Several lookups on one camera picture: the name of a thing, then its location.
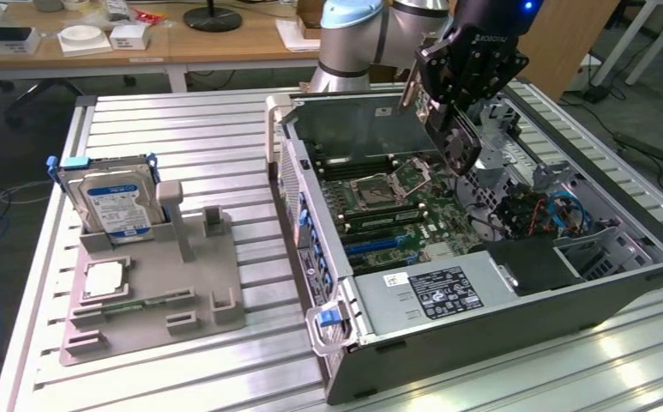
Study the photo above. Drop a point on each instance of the dark installed RAM stick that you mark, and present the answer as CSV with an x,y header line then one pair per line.
x,y
389,224

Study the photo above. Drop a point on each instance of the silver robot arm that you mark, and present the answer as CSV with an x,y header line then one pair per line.
x,y
349,43

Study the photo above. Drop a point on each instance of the CPU socket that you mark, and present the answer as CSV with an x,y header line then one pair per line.
x,y
377,193

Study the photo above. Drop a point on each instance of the green RAM stick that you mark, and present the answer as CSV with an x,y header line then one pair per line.
x,y
137,305

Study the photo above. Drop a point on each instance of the red packet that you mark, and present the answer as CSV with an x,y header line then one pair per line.
x,y
149,18

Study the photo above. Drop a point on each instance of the blue expansion slot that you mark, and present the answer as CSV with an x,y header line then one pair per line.
x,y
372,246

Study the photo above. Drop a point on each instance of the white labelled cardboard box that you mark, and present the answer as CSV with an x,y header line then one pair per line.
x,y
132,38

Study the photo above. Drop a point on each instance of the silver hard disk drive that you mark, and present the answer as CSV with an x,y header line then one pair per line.
x,y
112,206

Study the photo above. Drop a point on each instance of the black lamp base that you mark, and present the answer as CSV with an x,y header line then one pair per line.
x,y
214,19

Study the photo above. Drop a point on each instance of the grey printed packet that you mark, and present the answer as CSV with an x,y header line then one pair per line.
x,y
118,9

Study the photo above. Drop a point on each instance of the wooden cabinet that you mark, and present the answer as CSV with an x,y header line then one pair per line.
x,y
572,47

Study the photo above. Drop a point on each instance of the grey metal disk bay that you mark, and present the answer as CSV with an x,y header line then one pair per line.
x,y
601,253

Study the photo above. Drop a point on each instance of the black power adapter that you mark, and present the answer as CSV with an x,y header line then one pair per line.
x,y
594,94

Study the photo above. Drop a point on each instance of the metal socket cover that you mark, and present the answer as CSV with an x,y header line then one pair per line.
x,y
412,173

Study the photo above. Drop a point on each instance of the silver CPU chip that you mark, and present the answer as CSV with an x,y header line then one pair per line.
x,y
104,279

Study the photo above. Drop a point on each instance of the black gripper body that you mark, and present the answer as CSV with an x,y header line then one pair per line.
x,y
494,26

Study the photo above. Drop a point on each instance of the white paper stack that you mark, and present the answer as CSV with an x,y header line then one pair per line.
x,y
297,36

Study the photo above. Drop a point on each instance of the blue card retention clip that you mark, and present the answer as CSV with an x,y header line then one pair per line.
x,y
305,219
321,262
328,283

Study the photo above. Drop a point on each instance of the grey parts rack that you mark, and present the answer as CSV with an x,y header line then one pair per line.
x,y
137,326

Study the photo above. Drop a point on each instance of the white box with black device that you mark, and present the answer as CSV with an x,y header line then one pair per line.
x,y
17,43

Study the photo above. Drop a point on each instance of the grey power supply unit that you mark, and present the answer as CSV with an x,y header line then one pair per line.
x,y
389,309

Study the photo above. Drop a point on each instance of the black open PC case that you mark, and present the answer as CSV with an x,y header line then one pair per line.
x,y
480,343

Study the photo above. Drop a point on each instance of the blue disk caddy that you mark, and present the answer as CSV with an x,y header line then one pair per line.
x,y
154,180

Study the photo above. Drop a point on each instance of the grey mug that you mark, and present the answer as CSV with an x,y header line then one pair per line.
x,y
49,5

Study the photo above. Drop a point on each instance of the white desk frame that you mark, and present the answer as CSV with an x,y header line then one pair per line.
x,y
624,43

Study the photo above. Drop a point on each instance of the silver chipset heatsink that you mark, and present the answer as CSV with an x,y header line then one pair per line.
x,y
440,252

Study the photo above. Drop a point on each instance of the black graphics card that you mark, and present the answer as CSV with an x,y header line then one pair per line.
x,y
460,141

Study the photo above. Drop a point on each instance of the brown cardboard box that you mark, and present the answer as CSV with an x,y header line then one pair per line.
x,y
312,10

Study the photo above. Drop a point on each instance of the blue case latch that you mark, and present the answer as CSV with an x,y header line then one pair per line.
x,y
329,319

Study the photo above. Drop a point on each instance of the green motherboard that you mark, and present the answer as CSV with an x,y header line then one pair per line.
x,y
440,206

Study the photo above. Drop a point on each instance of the perforated metal drive cage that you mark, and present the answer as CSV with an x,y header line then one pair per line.
x,y
504,146

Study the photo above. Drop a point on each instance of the wooden desk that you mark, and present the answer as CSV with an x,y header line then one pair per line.
x,y
34,62

